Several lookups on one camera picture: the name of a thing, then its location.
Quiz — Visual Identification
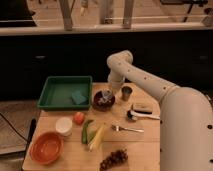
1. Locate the orange bowl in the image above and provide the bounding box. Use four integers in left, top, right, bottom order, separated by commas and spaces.
30, 132, 63, 165

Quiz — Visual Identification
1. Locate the silver fork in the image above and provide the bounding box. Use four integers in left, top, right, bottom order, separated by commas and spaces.
111, 125, 144, 133

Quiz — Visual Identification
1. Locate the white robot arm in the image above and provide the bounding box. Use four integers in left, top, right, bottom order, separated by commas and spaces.
107, 50, 213, 171

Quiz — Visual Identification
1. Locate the metal cup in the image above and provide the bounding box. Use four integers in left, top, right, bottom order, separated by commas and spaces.
121, 86, 132, 101

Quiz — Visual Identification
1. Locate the purple bowl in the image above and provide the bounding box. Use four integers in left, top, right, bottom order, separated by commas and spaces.
93, 90, 115, 112

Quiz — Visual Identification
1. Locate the grey towel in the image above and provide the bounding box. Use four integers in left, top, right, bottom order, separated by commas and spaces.
102, 90, 113, 103

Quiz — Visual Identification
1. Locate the green plastic tray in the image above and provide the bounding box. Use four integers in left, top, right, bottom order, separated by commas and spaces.
37, 76, 92, 111

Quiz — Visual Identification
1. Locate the yellow corn cob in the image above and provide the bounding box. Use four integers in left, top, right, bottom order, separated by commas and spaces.
88, 124, 106, 151

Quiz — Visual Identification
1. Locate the bunch of dark grapes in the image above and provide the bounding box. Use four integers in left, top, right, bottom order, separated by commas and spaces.
99, 150, 128, 171

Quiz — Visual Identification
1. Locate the red tomato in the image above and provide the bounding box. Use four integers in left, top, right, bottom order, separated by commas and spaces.
73, 112, 85, 125

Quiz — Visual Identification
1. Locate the teal sponge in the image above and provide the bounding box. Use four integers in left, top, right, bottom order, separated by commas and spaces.
71, 91, 87, 105

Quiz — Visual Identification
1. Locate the white lidded cup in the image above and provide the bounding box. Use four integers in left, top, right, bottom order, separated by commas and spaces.
55, 117, 72, 136

